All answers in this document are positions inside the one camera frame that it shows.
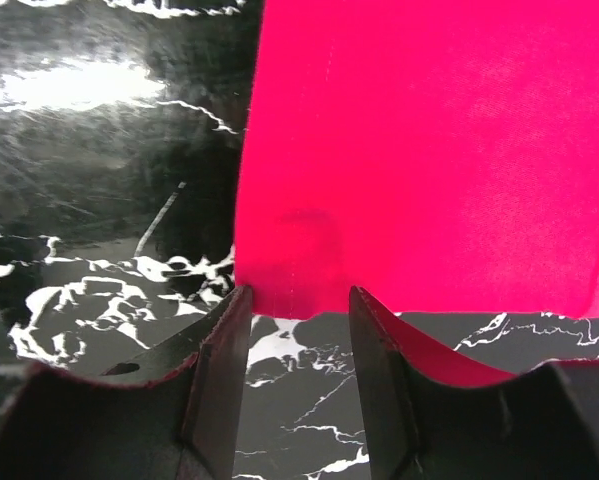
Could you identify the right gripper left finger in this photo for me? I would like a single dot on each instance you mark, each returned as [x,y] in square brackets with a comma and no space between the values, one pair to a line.
[170,412]

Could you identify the pink t shirt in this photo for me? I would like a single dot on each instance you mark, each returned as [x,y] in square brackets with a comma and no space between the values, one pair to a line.
[442,155]

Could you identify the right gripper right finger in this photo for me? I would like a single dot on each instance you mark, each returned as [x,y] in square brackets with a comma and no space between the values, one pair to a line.
[430,412]

